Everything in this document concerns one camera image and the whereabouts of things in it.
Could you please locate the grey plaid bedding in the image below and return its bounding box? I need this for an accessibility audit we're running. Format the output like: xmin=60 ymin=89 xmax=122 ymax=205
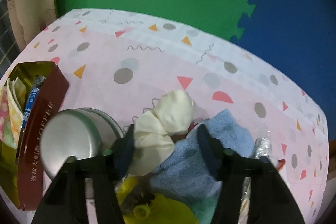
xmin=0 ymin=0 xmax=22 ymax=78

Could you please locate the light blue fluffy towel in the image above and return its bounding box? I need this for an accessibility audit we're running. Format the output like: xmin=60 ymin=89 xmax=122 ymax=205
xmin=150 ymin=109 xmax=256 ymax=224

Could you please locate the cream knotted cloth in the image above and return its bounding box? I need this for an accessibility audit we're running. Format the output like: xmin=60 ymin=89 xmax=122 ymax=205
xmin=130 ymin=90 xmax=198 ymax=177

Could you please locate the floral patterned cloth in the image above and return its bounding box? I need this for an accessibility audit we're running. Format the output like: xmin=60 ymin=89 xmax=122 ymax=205
xmin=0 ymin=77 xmax=27 ymax=148

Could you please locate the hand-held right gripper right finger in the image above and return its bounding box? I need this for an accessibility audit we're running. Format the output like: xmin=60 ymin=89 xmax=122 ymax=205
xmin=197 ymin=125 xmax=306 ymax=224

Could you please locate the dark red tin box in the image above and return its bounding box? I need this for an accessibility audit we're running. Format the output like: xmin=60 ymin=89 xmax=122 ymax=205
xmin=0 ymin=61 xmax=70 ymax=211

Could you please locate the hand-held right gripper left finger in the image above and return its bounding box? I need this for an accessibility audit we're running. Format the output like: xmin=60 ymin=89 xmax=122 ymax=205
xmin=31 ymin=125 xmax=136 ymax=224

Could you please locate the cotton swab packet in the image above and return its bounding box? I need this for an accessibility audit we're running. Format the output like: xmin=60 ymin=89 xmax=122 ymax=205
xmin=240 ymin=130 xmax=276 ymax=214

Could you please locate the blue foam mat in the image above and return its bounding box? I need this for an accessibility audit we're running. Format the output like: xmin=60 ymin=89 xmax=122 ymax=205
xmin=230 ymin=0 xmax=336 ymax=141

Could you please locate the yellow plastic bag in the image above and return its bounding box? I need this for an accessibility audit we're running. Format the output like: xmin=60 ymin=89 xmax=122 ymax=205
xmin=115 ymin=177 xmax=200 ymax=224

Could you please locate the beige floral curtain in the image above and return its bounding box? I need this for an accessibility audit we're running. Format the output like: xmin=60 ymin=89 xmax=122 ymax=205
xmin=5 ymin=0 xmax=57 ymax=52

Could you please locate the blue wrapped packet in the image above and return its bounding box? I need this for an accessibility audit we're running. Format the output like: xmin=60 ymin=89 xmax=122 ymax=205
xmin=22 ymin=76 xmax=47 ymax=130

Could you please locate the round silver metal tin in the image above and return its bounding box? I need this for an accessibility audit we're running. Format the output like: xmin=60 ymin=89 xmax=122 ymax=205
xmin=40 ymin=108 xmax=125 ymax=180

